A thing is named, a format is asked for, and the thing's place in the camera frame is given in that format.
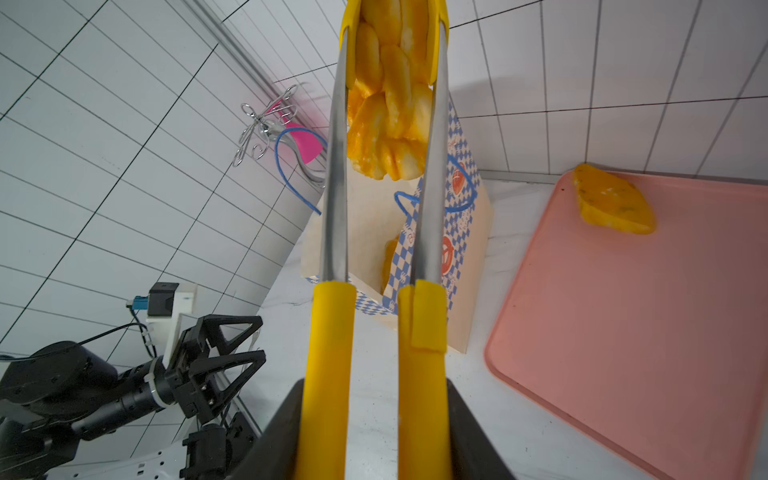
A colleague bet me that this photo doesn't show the small orange bun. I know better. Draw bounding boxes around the small orange bun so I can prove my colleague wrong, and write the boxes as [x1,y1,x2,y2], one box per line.
[573,164,656,235]

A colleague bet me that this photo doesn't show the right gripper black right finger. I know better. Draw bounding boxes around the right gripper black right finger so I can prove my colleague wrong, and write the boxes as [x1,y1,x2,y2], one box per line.
[447,379,516,480]

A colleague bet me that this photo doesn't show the checkered paper bag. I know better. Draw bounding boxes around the checkered paper bag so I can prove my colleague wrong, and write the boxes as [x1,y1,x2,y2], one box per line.
[274,101,494,355]

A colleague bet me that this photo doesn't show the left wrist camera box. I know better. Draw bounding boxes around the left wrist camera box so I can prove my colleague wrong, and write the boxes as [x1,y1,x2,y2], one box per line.
[126,282,197,367]

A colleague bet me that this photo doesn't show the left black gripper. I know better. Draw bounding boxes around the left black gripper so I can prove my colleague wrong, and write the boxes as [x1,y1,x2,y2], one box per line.
[149,314,267,424]

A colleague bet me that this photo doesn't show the braided twisted bread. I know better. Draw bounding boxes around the braided twisted bread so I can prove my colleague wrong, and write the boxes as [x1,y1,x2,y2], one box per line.
[342,0,445,181]

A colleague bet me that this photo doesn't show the silver pink mug tree stand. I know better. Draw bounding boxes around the silver pink mug tree stand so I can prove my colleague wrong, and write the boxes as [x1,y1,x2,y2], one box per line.
[231,84,325,186]

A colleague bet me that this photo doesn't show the yellow steel bread tongs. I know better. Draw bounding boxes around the yellow steel bread tongs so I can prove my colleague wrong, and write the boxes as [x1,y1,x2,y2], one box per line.
[295,1,453,479]

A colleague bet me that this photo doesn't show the pink plastic tray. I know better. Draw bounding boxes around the pink plastic tray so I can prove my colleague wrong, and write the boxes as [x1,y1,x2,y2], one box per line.
[484,174,767,479]

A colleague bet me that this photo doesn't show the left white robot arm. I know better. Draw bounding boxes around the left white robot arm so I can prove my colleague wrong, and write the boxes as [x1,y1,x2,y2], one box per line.
[1,314,266,479]

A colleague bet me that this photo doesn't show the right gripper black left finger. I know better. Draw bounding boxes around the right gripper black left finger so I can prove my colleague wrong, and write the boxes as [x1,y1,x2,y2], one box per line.
[229,379,304,480]

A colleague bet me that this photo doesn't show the large oval bread loaf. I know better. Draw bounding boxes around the large oval bread loaf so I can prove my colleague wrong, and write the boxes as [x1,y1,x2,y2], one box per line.
[380,236,399,294]

